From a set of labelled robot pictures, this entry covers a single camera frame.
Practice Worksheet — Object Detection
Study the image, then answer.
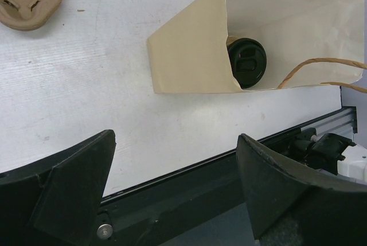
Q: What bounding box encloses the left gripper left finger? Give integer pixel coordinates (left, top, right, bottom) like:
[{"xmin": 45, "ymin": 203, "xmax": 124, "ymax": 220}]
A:
[{"xmin": 1, "ymin": 130, "xmax": 116, "ymax": 245}]

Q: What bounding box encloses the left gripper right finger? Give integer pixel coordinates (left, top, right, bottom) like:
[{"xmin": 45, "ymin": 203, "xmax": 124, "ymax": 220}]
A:
[{"xmin": 236, "ymin": 134, "xmax": 366, "ymax": 245}]

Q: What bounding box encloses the black cup lid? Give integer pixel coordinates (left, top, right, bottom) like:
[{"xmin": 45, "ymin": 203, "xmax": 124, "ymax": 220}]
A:
[{"xmin": 227, "ymin": 38, "xmax": 267, "ymax": 89}]

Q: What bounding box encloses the beige paper bag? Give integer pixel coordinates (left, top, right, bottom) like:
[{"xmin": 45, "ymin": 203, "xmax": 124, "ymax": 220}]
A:
[{"xmin": 147, "ymin": 0, "xmax": 366, "ymax": 93}]

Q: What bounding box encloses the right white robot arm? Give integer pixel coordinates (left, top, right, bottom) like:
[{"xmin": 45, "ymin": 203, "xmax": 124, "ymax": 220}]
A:
[{"xmin": 288, "ymin": 133, "xmax": 366, "ymax": 185}]

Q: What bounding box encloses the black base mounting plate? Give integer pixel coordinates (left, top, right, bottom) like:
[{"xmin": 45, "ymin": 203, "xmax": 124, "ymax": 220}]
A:
[{"xmin": 94, "ymin": 131, "xmax": 316, "ymax": 246}]

